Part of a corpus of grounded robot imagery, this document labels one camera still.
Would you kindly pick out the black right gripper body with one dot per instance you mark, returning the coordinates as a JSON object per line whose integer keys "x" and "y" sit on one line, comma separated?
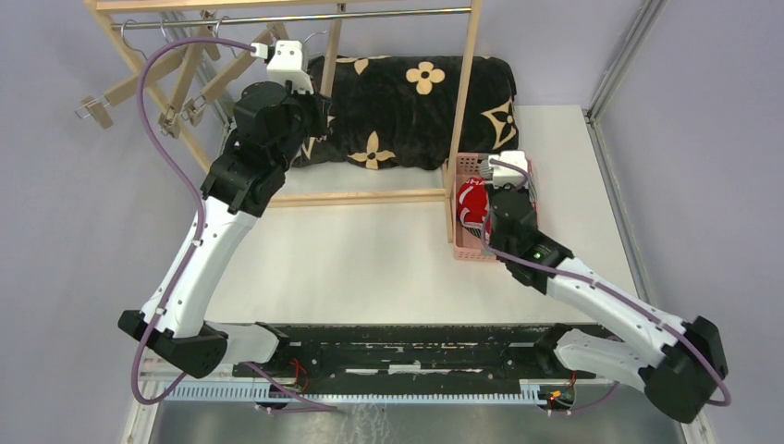
{"x": 521, "y": 189}

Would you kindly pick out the white slotted cable duct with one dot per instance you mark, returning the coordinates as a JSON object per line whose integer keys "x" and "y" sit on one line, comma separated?
{"x": 260, "y": 391}

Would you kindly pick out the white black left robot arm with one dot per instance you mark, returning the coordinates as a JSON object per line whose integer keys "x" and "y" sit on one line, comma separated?
{"x": 272, "y": 123}

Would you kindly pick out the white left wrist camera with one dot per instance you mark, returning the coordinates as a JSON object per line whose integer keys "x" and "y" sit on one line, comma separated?
{"x": 286, "y": 63}

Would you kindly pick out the wooden hanger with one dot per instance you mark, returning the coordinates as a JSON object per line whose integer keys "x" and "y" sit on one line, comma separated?
{"x": 216, "y": 87}
{"x": 136, "y": 59}
{"x": 191, "y": 59}

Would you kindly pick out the pink plastic basket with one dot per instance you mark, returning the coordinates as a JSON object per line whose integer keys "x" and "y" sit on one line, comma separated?
{"x": 466, "y": 247}

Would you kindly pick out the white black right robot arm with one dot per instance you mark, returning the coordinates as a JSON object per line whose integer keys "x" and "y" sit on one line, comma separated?
{"x": 679, "y": 366}

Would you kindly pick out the metal hanging rod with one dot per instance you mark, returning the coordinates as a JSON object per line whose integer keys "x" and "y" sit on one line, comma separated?
{"x": 381, "y": 14}

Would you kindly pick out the navy striped underwear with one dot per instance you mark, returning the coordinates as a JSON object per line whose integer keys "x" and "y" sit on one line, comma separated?
{"x": 477, "y": 231}

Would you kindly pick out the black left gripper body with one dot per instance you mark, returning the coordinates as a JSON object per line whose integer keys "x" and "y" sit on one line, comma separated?
{"x": 309, "y": 106}

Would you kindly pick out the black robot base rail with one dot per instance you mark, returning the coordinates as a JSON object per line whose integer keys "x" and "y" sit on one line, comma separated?
{"x": 416, "y": 359}

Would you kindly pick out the wooden clothes rack frame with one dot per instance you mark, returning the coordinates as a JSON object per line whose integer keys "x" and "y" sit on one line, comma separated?
{"x": 140, "y": 11}

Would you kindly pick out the red underwear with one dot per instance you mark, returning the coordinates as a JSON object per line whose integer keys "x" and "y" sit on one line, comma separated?
{"x": 472, "y": 203}

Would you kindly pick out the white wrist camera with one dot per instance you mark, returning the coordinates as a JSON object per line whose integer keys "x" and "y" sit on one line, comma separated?
{"x": 286, "y": 63}
{"x": 509, "y": 168}

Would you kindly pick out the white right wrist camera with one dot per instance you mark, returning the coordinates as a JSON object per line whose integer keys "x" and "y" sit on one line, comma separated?
{"x": 509, "y": 168}

